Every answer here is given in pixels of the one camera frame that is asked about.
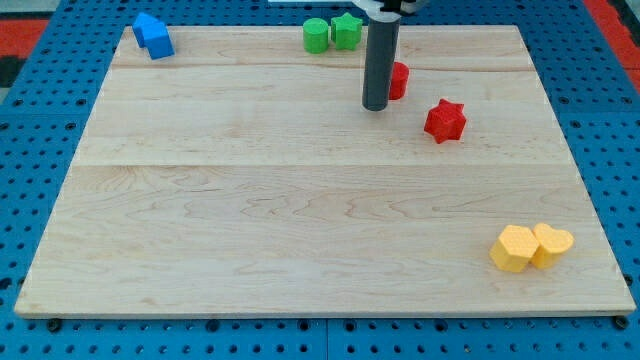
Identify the wooden board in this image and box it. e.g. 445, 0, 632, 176
15, 26, 636, 319

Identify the red cylinder block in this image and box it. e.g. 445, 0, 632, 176
389, 62, 410, 100

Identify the red star block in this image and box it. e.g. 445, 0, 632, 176
424, 98, 467, 144

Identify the green cylinder block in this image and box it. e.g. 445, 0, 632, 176
302, 18, 329, 54

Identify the green star block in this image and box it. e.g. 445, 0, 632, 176
331, 12, 363, 51

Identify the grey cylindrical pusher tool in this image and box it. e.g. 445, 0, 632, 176
362, 14, 400, 112

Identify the yellow hexagon block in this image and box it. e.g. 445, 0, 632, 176
489, 225, 539, 273

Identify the blue cube block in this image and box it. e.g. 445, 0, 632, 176
142, 22, 174, 60

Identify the yellow heart block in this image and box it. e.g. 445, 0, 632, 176
531, 223, 575, 269

